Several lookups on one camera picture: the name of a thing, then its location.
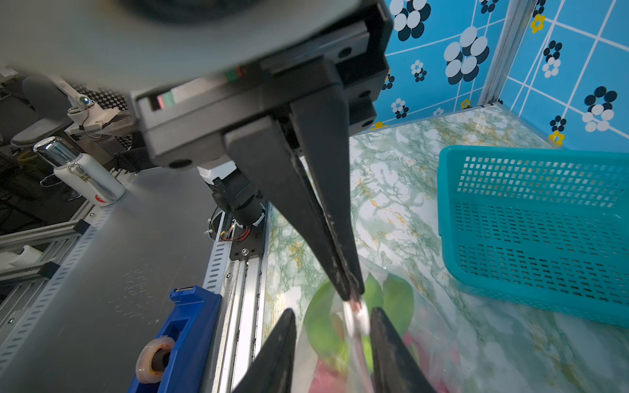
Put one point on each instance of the teal plastic basket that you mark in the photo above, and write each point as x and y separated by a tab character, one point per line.
539	227

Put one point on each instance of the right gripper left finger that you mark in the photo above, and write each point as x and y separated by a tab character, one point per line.
272	369

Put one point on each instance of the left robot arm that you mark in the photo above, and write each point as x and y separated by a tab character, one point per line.
134	46

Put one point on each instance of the clear zip-top bag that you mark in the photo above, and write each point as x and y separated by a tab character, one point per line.
506	347

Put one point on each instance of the pink dragon fruit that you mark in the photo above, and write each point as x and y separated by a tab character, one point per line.
354	324

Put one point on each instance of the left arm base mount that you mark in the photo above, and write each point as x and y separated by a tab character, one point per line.
241	211

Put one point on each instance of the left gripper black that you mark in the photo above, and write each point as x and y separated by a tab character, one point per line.
331	81

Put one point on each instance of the white thermos bottle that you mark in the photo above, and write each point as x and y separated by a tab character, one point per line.
80	171

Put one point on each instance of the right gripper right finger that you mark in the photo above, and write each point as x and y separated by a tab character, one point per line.
394	368

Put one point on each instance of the blue tape dispenser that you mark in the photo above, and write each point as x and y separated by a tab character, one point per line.
175	359

